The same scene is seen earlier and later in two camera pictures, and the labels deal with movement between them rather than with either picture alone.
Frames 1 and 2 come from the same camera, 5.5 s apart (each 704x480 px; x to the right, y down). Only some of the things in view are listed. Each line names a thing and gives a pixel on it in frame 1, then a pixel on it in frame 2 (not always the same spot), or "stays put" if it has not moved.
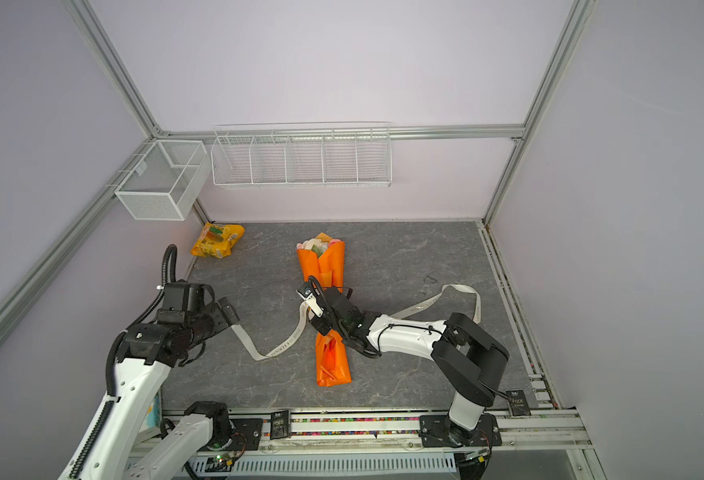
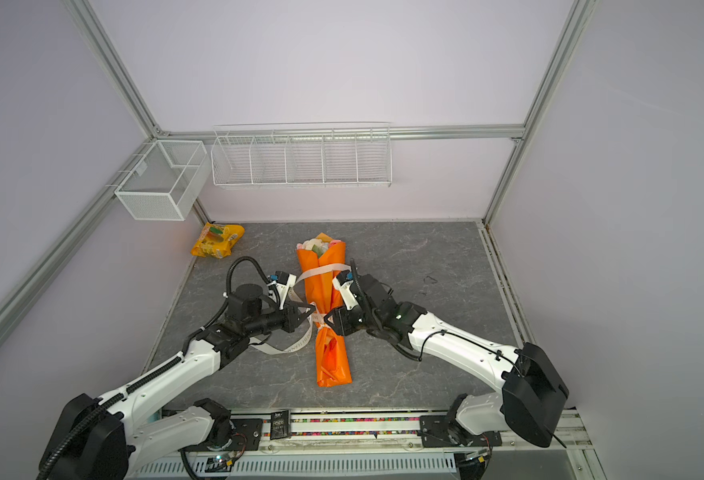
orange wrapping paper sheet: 327,266 stays put
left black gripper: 214,310 to 292,319
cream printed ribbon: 395,315 to 316,319
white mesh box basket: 166,181 stays put
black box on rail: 279,424 stays put
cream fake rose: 308,244 stays put
